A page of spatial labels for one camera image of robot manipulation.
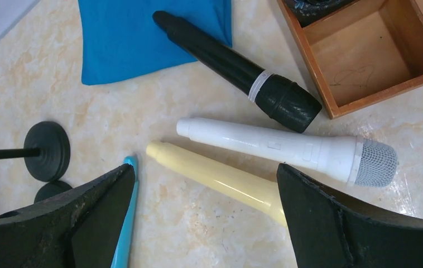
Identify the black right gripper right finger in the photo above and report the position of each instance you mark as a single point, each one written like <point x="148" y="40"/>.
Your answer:
<point x="329" y="228"/>

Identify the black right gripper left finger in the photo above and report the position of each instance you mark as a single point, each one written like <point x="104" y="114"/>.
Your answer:
<point x="77" y="228"/>

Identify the blue toy microphone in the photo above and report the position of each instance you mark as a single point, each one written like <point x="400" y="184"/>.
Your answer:
<point x="121" y="255"/>

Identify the black mic stand far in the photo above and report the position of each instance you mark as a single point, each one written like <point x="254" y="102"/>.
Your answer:
<point x="51" y="189"/>

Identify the black mic stand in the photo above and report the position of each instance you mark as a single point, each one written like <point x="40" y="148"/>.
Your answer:
<point x="46" y="151"/>
<point x="51" y="189"/>

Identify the black mic stand middle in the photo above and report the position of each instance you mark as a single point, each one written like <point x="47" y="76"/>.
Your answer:
<point x="46" y="151"/>

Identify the yellow toy microphone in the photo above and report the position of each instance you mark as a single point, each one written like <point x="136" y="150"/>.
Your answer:
<point x="256" y="192"/>

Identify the white toy microphone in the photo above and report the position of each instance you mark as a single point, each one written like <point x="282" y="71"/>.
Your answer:
<point x="349" y="159"/>

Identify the black toy microphone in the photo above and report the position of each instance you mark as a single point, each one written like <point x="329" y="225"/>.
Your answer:
<point x="278" y="97"/>

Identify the wooden compartment tray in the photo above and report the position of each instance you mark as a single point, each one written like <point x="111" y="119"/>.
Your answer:
<point x="360" y="54"/>

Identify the blue folded cloth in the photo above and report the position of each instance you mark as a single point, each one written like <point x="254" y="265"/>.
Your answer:
<point x="121" y="40"/>

